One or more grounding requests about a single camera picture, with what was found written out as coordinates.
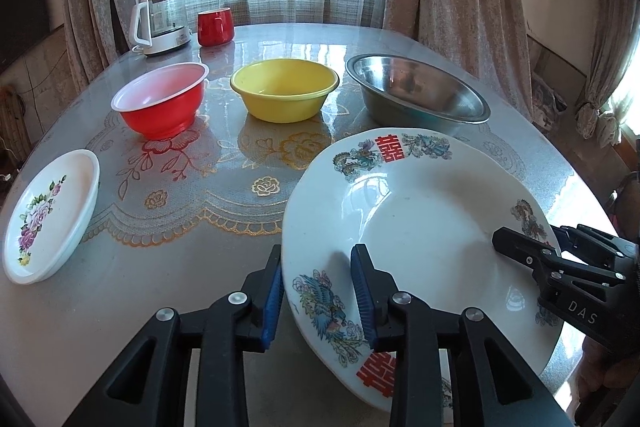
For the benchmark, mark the large white dragon-print plate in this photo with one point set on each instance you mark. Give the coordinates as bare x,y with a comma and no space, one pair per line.
425,227

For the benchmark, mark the printed clear table cover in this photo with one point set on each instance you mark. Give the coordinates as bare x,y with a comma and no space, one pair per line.
200,187

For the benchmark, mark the red plastic bowl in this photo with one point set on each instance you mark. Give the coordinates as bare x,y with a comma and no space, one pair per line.
160,102

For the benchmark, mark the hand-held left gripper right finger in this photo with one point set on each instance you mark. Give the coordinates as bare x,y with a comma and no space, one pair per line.
362,302

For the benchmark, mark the yellow plastic bowl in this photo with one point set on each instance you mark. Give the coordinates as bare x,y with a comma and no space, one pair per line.
282,92

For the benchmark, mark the black television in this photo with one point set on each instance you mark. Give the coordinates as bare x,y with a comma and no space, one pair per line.
22,7

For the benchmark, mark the person's right hand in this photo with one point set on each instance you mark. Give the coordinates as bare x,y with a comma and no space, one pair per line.
595,367

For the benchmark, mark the wooden chair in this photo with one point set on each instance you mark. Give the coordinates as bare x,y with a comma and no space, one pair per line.
236,11

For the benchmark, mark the stainless steel bowl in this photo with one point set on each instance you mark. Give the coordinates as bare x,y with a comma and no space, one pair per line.
415,92

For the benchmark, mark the tied beige curtain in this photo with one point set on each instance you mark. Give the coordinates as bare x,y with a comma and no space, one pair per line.
607,57

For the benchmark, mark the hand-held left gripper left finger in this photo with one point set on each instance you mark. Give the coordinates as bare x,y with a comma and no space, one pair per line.
272,307

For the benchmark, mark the red mug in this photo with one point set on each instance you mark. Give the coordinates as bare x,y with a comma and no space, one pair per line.
215,28

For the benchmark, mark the white glass kettle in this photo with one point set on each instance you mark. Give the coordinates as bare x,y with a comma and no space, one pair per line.
162,27

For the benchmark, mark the small white floral plate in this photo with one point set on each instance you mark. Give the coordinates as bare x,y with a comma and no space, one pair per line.
50,217

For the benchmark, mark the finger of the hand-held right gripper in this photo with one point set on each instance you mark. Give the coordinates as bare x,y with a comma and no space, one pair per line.
595,239
520,247

